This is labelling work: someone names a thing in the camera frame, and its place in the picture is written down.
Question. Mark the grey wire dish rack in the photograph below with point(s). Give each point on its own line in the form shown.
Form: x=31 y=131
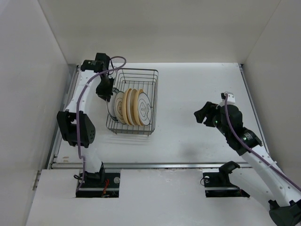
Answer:
x=143 y=80

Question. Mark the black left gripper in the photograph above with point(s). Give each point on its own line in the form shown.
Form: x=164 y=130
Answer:
x=106 y=94

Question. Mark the aluminium table edge rail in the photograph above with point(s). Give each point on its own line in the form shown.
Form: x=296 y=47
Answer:
x=178 y=141

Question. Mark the white plate black pattern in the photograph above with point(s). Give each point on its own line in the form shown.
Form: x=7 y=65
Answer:
x=144 y=109

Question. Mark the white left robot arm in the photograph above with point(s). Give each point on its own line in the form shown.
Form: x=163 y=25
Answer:
x=76 y=128

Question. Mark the white plate dark rim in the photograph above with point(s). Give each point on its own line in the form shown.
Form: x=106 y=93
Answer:
x=110 y=105

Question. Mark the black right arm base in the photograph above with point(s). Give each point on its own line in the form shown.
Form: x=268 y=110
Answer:
x=217 y=183

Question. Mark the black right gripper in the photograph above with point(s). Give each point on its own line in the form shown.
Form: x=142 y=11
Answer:
x=211 y=108

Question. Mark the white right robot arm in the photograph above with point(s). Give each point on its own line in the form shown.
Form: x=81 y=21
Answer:
x=273 y=189

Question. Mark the white plate green rim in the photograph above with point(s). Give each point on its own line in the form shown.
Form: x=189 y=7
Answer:
x=118 y=107

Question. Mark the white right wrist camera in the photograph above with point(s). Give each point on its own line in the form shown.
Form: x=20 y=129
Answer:
x=228 y=97

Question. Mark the cream yellow plate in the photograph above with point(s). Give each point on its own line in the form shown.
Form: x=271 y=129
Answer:
x=132 y=95

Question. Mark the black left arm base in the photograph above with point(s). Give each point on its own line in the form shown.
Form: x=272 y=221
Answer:
x=103 y=188

